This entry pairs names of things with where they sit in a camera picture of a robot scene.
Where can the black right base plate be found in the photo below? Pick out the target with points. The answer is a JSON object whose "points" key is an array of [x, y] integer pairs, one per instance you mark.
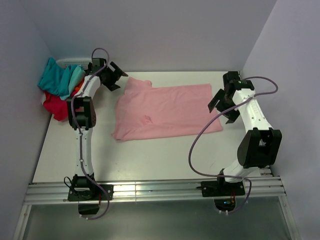
{"points": [[210, 188]]}

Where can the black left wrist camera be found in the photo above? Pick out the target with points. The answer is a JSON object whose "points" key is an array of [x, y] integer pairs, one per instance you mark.
{"points": [[96, 64]]}

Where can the teal t shirt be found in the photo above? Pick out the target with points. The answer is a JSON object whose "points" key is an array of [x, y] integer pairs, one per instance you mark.
{"points": [[62, 77]]}

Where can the white laundry basket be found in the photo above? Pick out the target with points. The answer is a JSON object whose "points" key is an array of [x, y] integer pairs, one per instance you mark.
{"points": [[72, 61]]}

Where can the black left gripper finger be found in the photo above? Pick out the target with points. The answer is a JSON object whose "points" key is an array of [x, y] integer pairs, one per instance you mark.
{"points": [[117, 71], [112, 86]]}

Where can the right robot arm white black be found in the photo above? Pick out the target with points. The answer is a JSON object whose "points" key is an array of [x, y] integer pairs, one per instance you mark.
{"points": [[260, 145]]}

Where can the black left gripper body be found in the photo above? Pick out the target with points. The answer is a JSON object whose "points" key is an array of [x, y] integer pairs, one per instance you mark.
{"points": [[111, 77]]}

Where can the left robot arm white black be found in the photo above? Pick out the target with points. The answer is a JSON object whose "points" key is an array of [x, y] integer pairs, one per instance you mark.
{"points": [[82, 118]]}

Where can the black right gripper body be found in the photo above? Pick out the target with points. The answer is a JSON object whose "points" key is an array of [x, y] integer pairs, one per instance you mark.
{"points": [[225, 103]]}

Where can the orange t shirt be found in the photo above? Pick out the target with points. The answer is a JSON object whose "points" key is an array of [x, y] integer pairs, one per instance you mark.
{"points": [[77, 88]]}

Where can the pink t shirt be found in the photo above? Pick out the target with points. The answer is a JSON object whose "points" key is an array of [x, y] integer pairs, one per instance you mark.
{"points": [[146, 112]]}

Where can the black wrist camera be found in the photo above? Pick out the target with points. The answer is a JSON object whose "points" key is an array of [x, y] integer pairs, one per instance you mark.
{"points": [[230, 76], [96, 64]]}

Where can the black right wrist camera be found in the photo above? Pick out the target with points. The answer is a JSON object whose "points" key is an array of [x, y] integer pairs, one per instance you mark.
{"points": [[230, 76]]}

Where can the magenta t shirt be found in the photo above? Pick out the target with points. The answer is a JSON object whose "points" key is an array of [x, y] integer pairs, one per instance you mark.
{"points": [[55, 106]]}

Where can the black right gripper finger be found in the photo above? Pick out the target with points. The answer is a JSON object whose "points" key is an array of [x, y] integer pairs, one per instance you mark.
{"points": [[231, 116], [215, 100]]}

